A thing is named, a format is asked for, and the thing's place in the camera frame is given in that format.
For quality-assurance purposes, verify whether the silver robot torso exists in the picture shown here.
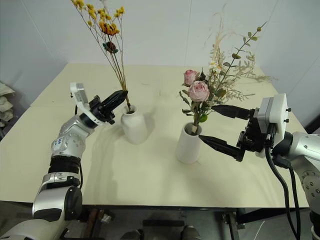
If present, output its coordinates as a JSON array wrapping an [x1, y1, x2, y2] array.
[[0, 218, 69, 240]]

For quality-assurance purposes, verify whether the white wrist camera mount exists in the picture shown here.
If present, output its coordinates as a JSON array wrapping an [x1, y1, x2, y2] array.
[[254, 92, 291, 159], [69, 82, 99, 124]]

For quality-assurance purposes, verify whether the white cylinder vase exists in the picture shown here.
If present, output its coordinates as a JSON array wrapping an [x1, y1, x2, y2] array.
[[175, 121, 203, 165]]

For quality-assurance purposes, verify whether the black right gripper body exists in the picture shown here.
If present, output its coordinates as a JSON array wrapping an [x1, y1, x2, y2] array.
[[236, 107, 274, 154]]

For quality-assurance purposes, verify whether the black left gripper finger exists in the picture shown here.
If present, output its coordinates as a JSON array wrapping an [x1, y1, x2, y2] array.
[[103, 94, 128, 112], [99, 89, 129, 107]]

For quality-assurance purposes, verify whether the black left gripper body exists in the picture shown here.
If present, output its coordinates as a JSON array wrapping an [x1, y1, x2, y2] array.
[[87, 94, 117, 126]]

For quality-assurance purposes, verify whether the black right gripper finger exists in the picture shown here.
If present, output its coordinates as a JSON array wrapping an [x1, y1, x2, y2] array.
[[198, 134, 248, 163], [211, 104, 256, 121]]

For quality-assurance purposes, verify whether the pink rose bouquet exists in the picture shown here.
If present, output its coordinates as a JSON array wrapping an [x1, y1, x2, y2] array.
[[178, 4, 279, 136]]

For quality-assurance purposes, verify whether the yellow dried flower bouquet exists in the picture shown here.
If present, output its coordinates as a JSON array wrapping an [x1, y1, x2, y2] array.
[[70, 0, 133, 113]]

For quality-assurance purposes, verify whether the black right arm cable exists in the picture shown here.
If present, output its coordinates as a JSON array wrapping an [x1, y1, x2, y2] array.
[[264, 124, 300, 240], [272, 153, 302, 240]]

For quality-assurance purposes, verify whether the dark rounded shape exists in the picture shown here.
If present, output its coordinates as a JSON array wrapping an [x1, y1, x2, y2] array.
[[121, 228, 145, 240], [180, 224, 202, 240]]

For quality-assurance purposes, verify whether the grey crumpled paper pile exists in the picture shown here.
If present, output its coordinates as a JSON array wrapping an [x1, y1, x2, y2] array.
[[0, 81, 16, 141]]

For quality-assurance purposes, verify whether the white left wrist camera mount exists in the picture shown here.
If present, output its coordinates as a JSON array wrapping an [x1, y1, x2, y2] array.
[[69, 82, 99, 124]]

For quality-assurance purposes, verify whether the thin white floor cable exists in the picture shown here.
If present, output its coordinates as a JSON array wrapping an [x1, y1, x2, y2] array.
[[254, 219, 266, 240]]

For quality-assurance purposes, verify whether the white round-shouldered vase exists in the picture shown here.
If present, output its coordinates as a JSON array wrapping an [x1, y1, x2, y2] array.
[[120, 104, 149, 145]]

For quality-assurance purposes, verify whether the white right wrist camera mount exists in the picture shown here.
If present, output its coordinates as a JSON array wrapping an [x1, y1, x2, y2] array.
[[254, 92, 291, 159]]

